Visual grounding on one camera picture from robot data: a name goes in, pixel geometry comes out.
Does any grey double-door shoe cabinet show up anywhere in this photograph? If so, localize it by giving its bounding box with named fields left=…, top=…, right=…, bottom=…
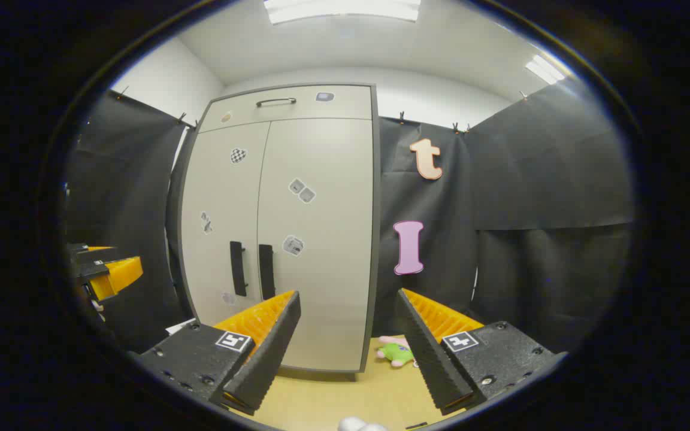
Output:
left=167, top=83, right=382, bottom=375

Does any grey cabinet drawer with handle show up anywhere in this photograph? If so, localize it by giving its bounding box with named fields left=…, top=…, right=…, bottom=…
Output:
left=198, top=85, right=374, bottom=133

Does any small ceiling light panel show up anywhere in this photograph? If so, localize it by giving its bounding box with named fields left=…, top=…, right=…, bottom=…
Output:
left=525, top=55, right=567, bottom=86

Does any white rounded object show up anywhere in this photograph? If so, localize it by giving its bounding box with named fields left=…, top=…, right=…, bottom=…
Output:
left=338, top=417, right=389, bottom=431

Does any grey cabinet door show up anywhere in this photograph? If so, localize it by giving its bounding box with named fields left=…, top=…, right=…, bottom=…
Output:
left=181, top=122, right=271, bottom=327
left=257, top=118, right=376, bottom=372

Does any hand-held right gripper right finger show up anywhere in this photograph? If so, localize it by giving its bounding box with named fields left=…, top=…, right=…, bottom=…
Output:
left=394, top=288, right=556, bottom=416

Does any green and pink plush toy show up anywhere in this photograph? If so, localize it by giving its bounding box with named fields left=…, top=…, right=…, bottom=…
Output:
left=377, top=335, right=418, bottom=368

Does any long ceiling light panel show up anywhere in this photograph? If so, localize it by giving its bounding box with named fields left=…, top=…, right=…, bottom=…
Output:
left=263, top=0, right=422, bottom=25

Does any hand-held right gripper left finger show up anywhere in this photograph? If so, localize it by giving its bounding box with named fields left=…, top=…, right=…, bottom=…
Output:
left=137, top=290, right=302, bottom=416

